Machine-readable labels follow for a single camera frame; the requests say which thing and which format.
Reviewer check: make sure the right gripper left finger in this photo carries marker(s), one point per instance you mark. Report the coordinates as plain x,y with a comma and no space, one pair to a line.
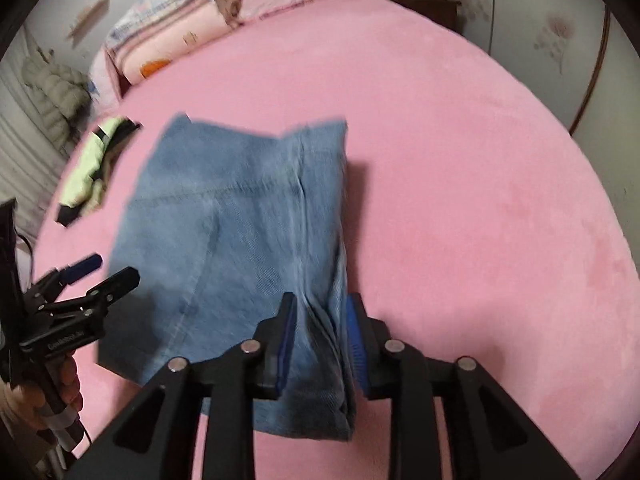
154,437

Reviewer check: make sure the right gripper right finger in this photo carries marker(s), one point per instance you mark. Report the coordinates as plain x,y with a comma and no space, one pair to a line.
447,419

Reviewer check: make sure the blue denim jacket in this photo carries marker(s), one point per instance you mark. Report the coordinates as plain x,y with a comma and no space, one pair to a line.
221,225

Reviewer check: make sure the green and black folded garment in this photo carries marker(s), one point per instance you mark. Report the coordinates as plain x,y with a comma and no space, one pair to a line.
84,188

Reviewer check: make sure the beige curtain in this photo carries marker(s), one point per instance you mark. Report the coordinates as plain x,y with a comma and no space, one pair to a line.
33,154

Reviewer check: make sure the pink bed sheet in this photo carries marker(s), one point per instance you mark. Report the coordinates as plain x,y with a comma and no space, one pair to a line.
472,222

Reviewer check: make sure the grey puffer jacket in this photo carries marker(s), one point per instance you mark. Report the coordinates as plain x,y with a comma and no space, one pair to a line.
58,100

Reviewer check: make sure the pink folded quilt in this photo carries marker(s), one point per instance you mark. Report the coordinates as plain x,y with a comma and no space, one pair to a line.
163,43

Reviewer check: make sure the dark wooden nightstand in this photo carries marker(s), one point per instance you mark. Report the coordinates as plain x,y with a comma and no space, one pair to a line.
442,12

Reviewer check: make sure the wooden wall shelf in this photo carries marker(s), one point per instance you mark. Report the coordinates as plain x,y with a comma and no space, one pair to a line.
87,19

